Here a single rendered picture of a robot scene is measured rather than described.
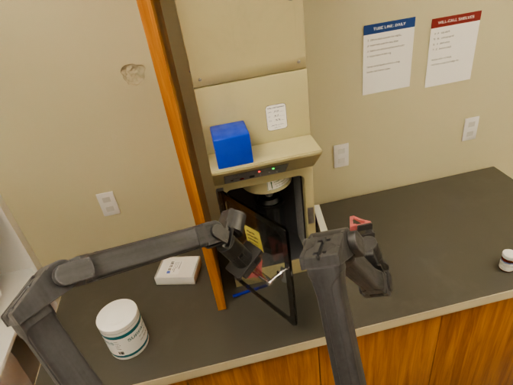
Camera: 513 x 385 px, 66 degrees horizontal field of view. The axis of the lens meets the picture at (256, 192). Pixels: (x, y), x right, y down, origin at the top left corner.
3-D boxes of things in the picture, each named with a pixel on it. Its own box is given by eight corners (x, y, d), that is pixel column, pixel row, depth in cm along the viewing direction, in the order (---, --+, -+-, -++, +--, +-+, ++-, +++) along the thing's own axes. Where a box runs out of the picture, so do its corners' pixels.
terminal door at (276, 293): (238, 279, 146) (219, 189, 124) (298, 327, 126) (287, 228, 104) (237, 280, 146) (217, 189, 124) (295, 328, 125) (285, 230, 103)
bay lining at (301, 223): (232, 231, 166) (217, 156, 147) (291, 218, 169) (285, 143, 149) (241, 270, 146) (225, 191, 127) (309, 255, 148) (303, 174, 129)
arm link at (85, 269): (39, 299, 76) (59, 292, 69) (31, 270, 76) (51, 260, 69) (207, 245, 108) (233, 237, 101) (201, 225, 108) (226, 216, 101)
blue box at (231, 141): (214, 153, 118) (209, 126, 113) (247, 147, 119) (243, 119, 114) (218, 169, 110) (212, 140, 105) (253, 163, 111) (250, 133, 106)
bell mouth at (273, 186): (237, 173, 146) (235, 160, 143) (284, 163, 147) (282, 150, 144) (246, 198, 131) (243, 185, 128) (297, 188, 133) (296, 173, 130)
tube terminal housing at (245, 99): (227, 245, 170) (188, 66, 128) (300, 229, 173) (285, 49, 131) (236, 287, 150) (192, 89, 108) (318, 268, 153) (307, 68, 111)
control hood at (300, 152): (213, 182, 124) (207, 154, 119) (312, 162, 127) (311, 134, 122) (217, 202, 114) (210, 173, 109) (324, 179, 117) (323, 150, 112)
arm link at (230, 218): (190, 241, 104) (211, 234, 98) (201, 203, 110) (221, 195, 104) (224, 259, 110) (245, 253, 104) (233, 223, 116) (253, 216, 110)
